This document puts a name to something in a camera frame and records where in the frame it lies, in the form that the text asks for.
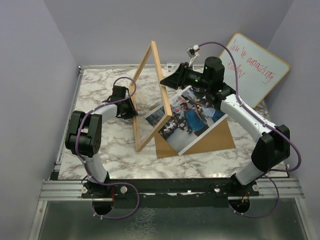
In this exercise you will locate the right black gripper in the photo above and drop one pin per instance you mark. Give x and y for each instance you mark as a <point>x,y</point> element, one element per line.
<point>178,79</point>

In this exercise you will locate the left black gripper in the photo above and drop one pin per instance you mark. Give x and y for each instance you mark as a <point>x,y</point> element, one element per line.
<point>133,112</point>

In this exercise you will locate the light wooden picture frame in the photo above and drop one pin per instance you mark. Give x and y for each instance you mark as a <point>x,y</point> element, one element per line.
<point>140,144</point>

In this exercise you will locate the colour photo print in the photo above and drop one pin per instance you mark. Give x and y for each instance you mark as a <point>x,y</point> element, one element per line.
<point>191,112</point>

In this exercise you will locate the brown frame backing board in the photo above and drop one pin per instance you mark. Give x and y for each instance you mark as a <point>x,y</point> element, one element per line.
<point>218,137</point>

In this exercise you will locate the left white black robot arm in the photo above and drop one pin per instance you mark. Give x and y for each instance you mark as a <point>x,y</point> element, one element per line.
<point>84,132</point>

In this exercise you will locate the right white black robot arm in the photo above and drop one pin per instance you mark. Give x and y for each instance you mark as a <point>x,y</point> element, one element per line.
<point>271,146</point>

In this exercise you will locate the white label strip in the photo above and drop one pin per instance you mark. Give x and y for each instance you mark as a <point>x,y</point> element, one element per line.
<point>171,68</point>

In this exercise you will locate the whiteboard with red writing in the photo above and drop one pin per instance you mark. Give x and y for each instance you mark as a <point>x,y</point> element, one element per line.
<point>258,70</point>

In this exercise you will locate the black mounting bar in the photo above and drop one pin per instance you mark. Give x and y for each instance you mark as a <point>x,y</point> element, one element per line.
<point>168,192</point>

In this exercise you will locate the left aluminium side rail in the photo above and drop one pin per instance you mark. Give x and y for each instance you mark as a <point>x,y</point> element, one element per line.
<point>57,164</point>

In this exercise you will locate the aluminium front rail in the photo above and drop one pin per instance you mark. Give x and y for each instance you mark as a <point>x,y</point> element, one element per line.
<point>71,190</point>

